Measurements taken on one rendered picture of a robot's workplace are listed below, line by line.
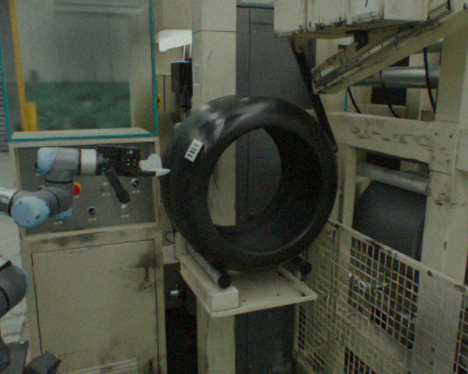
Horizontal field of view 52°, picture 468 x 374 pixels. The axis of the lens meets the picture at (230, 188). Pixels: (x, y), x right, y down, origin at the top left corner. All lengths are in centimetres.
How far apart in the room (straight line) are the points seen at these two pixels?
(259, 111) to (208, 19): 46
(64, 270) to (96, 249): 15
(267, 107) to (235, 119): 11
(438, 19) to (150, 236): 132
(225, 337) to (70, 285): 65
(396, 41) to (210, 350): 132
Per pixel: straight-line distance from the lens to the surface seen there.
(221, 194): 177
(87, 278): 204
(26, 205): 125
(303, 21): 160
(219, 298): 148
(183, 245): 176
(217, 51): 172
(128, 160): 138
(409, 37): 140
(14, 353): 160
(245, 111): 138
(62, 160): 135
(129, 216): 202
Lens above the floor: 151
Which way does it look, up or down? 13 degrees down
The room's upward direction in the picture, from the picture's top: straight up
